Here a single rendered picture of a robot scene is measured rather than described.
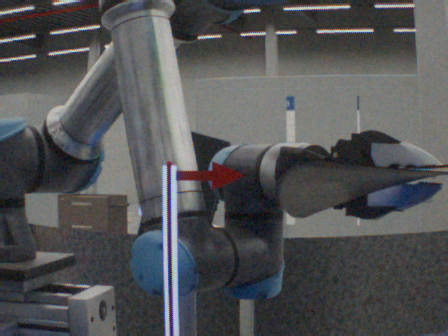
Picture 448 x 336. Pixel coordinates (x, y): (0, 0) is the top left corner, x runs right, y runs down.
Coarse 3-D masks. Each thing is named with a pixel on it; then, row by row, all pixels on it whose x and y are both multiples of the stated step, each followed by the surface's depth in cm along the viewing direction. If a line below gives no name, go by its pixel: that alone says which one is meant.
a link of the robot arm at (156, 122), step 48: (144, 0) 86; (144, 48) 86; (144, 96) 85; (144, 144) 84; (192, 144) 87; (144, 192) 84; (192, 192) 84; (144, 240) 81; (192, 240) 82; (144, 288) 82; (192, 288) 82
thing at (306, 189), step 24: (312, 168) 55; (336, 168) 54; (360, 168) 54; (384, 168) 54; (408, 168) 63; (432, 168) 61; (288, 192) 65; (312, 192) 66; (336, 192) 68; (360, 192) 70
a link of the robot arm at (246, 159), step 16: (272, 144) 91; (224, 160) 94; (240, 160) 91; (256, 160) 89; (256, 176) 88; (224, 192) 94; (240, 192) 91; (256, 192) 89; (224, 208) 94; (240, 208) 91; (256, 208) 91; (272, 208) 91
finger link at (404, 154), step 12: (372, 144) 75; (384, 144) 74; (396, 144) 73; (408, 144) 72; (372, 156) 75; (384, 156) 74; (396, 156) 72; (408, 156) 71; (420, 156) 70; (432, 156) 70
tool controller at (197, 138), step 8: (192, 136) 120; (200, 136) 120; (208, 136) 120; (200, 144) 120; (208, 144) 120; (216, 144) 120; (224, 144) 120; (200, 152) 120; (208, 152) 120; (216, 152) 120; (200, 160) 120; (208, 160) 120; (200, 168) 120; (208, 168) 120; (208, 184) 120; (208, 192) 120; (208, 200) 120; (216, 200) 121; (208, 208) 120; (216, 208) 123; (208, 216) 120
